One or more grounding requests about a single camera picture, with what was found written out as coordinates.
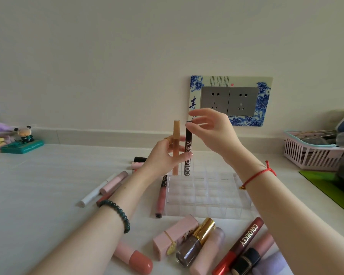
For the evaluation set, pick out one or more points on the person's right hand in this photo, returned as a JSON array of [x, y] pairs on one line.
[[218, 137]]

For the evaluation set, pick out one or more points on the coral pink capsule lipstick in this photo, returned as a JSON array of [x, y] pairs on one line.
[[137, 262]]

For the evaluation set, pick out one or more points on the panda figurine green base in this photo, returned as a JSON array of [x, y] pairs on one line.
[[23, 147]]

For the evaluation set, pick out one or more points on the purple plush toy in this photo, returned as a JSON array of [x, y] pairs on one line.
[[0, 127]]

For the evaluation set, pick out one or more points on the red Colorkey lip tube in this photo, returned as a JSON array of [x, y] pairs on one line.
[[240, 244]]

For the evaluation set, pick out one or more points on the pale pink slim tube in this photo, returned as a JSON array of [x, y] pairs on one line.
[[137, 165]]

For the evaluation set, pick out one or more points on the person's left forearm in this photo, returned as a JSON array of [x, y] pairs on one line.
[[89, 240]]

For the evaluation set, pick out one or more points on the pink gloss black cap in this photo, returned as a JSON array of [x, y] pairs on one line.
[[161, 200]]

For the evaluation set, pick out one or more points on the lavender lipstick tube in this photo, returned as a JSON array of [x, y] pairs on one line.
[[272, 264]]

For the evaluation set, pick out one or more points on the person's left hand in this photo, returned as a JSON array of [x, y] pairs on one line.
[[157, 160]]

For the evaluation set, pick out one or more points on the green mat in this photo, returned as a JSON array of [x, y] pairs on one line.
[[326, 186]]

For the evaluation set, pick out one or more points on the white slim tube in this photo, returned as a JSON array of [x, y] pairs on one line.
[[91, 197]]

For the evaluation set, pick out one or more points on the pink matte lipstick tube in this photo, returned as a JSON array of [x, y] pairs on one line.
[[114, 183]]

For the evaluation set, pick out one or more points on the light pink round tube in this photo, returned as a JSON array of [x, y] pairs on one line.
[[207, 253]]

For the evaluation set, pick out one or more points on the grey wall socket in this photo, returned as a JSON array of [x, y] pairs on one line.
[[242, 101], [215, 95]]

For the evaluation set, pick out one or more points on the pink square lipstick gold band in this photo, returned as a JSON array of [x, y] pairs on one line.
[[175, 237]]

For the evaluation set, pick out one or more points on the clear acrylic lipstick organizer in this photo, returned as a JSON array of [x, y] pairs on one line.
[[206, 194]]

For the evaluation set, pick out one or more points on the black lipstick tube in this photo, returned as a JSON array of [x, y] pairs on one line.
[[140, 159]]

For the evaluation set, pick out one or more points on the beige slim lip tube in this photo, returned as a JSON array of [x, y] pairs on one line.
[[176, 128]]

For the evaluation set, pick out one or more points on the pink plastic basket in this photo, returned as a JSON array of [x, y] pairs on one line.
[[309, 158]]

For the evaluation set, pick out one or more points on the gold cap brown bottle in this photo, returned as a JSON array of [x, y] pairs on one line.
[[193, 244]]

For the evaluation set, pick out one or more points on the person's right forearm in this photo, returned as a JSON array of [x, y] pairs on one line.
[[289, 226]]

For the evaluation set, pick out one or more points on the black cap pink lipgloss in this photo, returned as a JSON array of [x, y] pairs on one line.
[[252, 257]]

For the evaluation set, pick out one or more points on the blue floral socket frame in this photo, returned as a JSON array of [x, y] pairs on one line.
[[263, 105]]

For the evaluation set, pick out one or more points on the black Colorkey lip tube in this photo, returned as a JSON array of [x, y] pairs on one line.
[[188, 166]]

